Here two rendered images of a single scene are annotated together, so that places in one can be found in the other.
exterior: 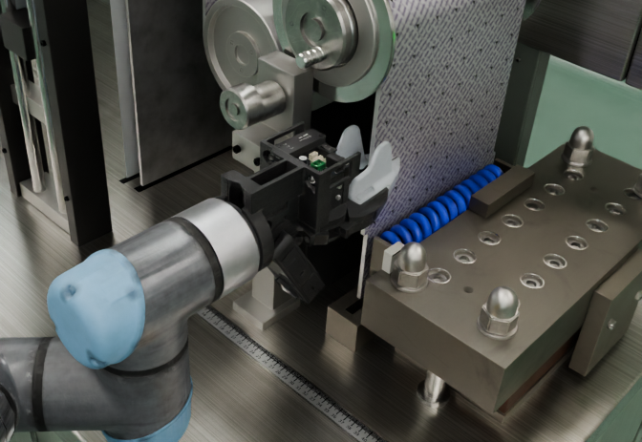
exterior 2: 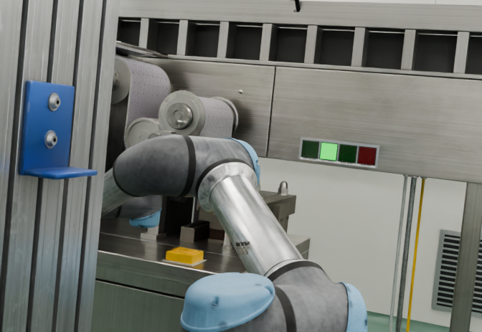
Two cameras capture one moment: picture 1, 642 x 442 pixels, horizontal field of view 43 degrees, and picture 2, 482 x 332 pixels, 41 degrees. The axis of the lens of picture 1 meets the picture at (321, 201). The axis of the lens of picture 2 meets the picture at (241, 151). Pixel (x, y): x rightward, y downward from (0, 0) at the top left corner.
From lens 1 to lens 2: 122 cm
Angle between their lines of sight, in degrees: 37
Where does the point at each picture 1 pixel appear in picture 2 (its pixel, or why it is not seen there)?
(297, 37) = (171, 120)
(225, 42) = (135, 136)
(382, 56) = (201, 120)
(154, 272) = not seen: hidden behind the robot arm
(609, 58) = (260, 150)
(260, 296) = (151, 230)
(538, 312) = not seen: hidden behind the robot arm
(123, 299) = not seen: hidden behind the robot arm
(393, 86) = (203, 134)
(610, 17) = (258, 135)
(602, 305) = (277, 209)
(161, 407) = (157, 202)
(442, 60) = (214, 133)
